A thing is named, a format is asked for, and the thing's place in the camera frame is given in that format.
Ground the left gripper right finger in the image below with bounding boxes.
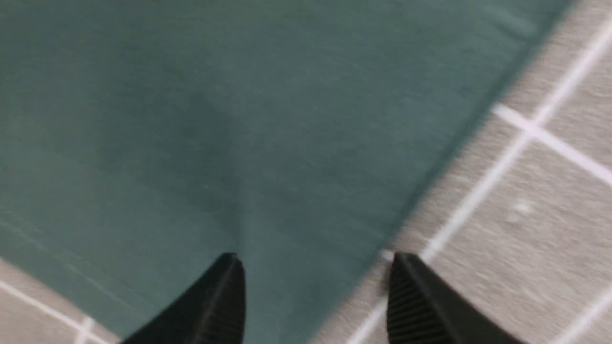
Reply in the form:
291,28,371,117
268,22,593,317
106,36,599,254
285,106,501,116
385,252,520,344

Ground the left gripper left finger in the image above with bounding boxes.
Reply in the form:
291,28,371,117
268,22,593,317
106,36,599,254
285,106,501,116
122,252,246,344

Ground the green long-sleeve shirt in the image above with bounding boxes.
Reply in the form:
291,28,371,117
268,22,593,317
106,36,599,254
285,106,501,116
0,0,571,344

